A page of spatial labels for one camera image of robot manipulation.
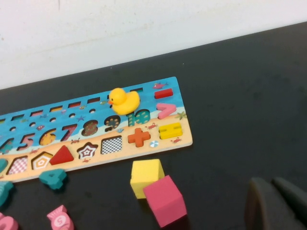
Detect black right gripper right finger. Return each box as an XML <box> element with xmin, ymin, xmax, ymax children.
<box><xmin>272</xmin><ymin>176</ymin><xmax>307</xmax><ymax>226</ymax></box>

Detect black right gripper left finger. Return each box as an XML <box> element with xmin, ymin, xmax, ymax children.
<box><xmin>244</xmin><ymin>177</ymin><xmax>306</xmax><ymax>230</ymax></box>

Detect yellow equals sign piece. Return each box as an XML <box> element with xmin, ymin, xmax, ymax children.
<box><xmin>158</xmin><ymin>122</ymin><xmax>182</xmax><ymax>140</ymax></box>

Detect pink greater-than sign piece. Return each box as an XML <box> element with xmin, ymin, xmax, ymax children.
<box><xmin>156</xmin><ymin>103</ymin><xmax>177</xmax><ymax>119</ymax></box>

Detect orange plus sign piece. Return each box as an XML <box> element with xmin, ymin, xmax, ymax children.
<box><xmin>127</xmin><ymin>127</ymin><xmax>151</xmax><ymax>148</ymax></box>

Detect colourful wooden number puzzle board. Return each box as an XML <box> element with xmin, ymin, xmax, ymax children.
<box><xmin>0</xmin><ymin>76</ymin><xmax>193</xmax><ymax>183</ymax></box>

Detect red minus sign piece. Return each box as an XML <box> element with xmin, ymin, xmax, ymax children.
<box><xmin>154</xmin><ymin>88</ymin><xmax>174</xmax><ymax>100</ymax></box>

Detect pink fish piece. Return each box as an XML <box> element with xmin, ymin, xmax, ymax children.
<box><xmin>46</xmin><ymin>204</ymin><xmax>74</xmax><ymax>230</ymax></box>

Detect red triangle piece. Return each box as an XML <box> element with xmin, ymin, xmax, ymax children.
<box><xmin>49</xmin><ymin>145</ymin><xmax>75</xmax><ymax>166</ymax></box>

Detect teal number four piece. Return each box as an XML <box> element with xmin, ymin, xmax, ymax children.
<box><xmin>38</xmin><ymin>168</ymin><xmax>68</xmax><ymax>190</ymax></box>

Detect pink number five piece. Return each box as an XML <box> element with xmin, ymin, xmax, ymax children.
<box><xmin>0</xmin><ymin>212</ymin><xmax>19</xmax><ymax>230</ymax></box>

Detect teal striped fish piece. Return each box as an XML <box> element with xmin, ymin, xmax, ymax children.
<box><xmin>0</xmin><ymin>181</ymin><xmax>14</xmax><ymax>208</ymax></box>

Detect teal heart piece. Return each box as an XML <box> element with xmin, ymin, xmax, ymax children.
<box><xmin>0</xmin><ymin>159</ymin><xmax>9</xmax><ymax>176</ymax></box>

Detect magenta cube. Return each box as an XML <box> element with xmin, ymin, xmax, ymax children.
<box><xmin>143</xmin><ymin>174</ymin><xmax>188</xmax><ymax>228</ymax></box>

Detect yellow cube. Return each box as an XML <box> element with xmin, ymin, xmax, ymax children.
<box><xmin>130</xmin><ymin>159</ymin><xmax>165</xmax><ymax>199</ymax></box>

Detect yellow rubber duck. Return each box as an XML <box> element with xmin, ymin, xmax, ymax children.
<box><xmin>107</xmin><ymin>88</ymin><xmax>141</xmax><ymax>116</ymax></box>

